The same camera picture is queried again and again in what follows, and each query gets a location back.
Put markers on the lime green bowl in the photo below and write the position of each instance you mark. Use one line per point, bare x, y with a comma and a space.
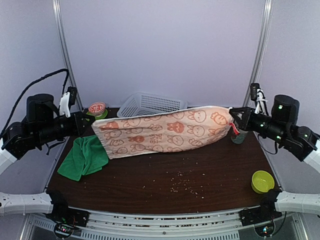
262, 181

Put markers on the green saucer plate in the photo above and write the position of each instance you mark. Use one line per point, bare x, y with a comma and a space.
98, 116

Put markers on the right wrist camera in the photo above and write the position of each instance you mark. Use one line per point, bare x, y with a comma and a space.
259, 99

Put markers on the front aluminium rail base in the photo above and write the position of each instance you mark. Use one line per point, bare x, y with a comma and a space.
219, 225

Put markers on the right aluminium frame post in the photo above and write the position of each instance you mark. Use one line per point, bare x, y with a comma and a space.
261, 48

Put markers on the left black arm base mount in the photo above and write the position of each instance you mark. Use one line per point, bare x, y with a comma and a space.
68, 217

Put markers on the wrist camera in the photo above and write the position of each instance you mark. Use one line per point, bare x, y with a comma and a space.
259, 99
67, 100

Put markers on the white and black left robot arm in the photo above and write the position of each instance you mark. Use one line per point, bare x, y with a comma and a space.
43, 124

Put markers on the red patterned ceramic bowl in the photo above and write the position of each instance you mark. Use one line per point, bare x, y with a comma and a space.
97, 107

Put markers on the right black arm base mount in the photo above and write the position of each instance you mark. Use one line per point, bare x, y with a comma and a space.
266, 211

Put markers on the white plastic mesh basket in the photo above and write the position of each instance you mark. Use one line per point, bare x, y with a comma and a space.
142, 104

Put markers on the left aluminium frame post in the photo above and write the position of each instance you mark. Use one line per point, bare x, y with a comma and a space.
56, 4

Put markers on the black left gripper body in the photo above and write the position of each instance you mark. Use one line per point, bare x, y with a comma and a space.
69, 130

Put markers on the aluminium frame post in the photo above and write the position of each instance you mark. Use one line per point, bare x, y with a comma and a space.
56, 4
261, 48

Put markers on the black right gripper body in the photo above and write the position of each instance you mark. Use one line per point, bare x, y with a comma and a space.
252, 126

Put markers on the green microfiber towel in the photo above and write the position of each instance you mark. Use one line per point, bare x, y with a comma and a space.
87, 156

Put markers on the cream patterned ceramic mug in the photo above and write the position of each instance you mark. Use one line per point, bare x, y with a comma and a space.
238, 138

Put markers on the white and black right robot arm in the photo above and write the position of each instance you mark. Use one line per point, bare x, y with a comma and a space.
300, 141

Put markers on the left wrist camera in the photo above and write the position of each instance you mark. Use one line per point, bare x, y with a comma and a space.
67, 100

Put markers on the orange bunny pattern towel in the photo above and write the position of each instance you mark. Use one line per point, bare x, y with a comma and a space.
171, 132

